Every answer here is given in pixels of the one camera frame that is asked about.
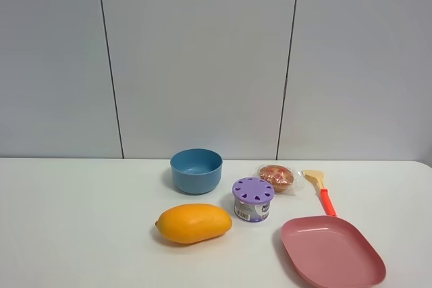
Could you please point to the orange yellow mango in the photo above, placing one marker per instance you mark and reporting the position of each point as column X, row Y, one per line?
column 193, row 223

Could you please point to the blue bowl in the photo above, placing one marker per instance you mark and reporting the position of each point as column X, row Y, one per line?
column 196, row 171

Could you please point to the purple air freshener can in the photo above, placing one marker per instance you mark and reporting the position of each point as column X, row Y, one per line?
column 252, row 199

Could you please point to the wrapped pastry tart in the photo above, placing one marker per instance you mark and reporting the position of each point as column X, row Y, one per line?
column 284, row 180

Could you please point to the pink rectangular plate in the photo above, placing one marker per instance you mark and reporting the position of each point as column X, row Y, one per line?
column 330, row 252

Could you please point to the wooden spatula orange handle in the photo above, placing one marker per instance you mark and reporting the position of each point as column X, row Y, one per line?
column 317, row 179

